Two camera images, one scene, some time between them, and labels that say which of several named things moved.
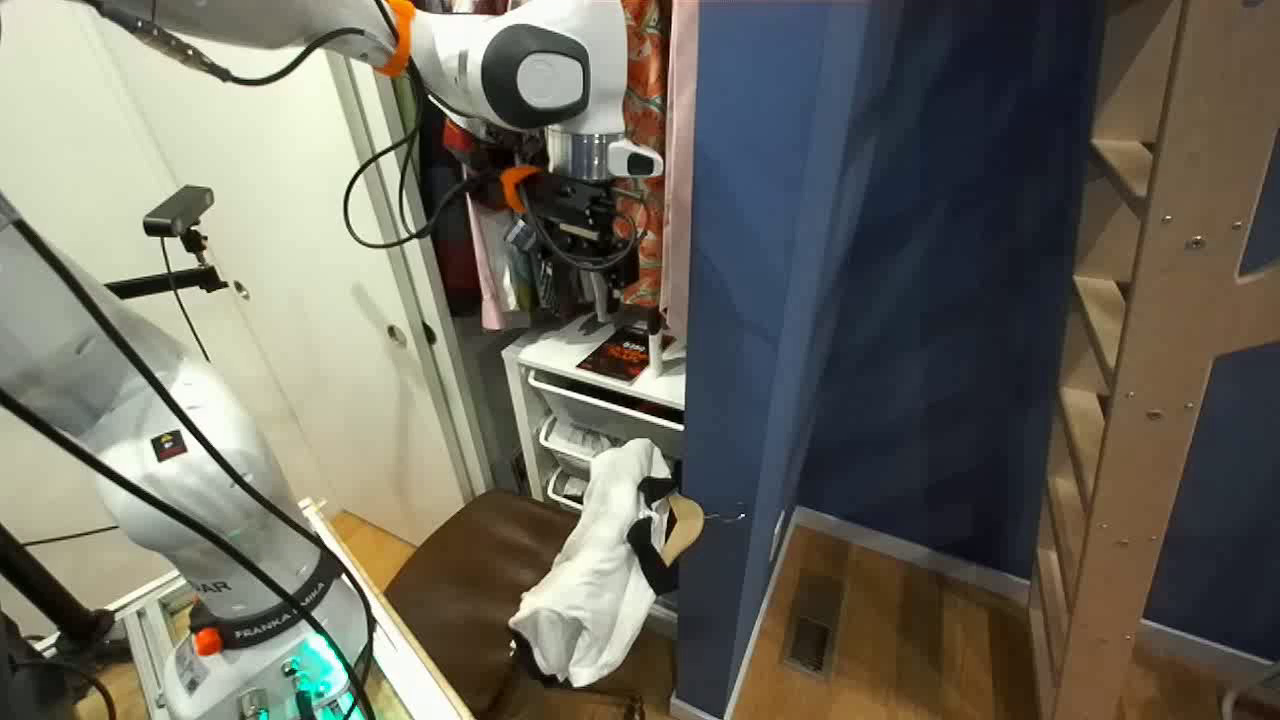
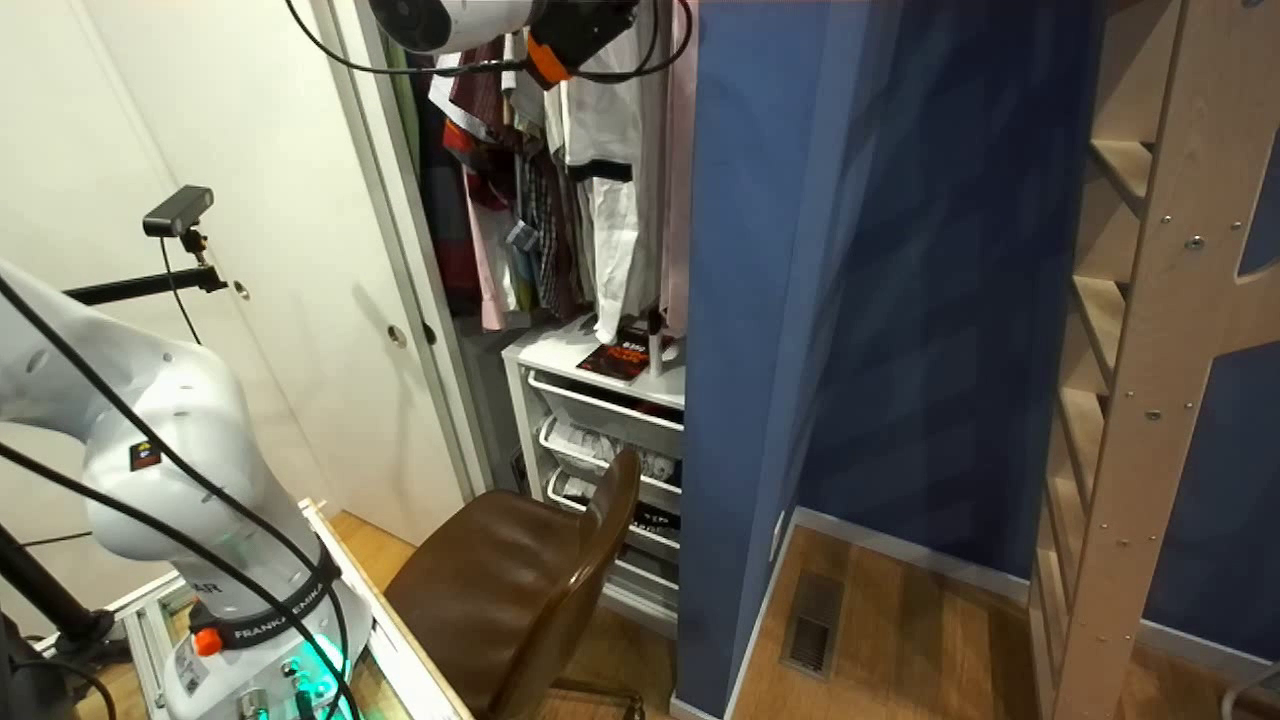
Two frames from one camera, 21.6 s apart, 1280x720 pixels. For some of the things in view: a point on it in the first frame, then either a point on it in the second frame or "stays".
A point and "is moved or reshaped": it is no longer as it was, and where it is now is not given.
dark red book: x=618 y=357 stays
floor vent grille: x=814 y=617 stays
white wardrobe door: x=312 y=324 stays
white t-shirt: x=593 y=599 is moved or reshaped
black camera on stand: x=176 y=219 stays
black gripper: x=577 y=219 → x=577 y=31
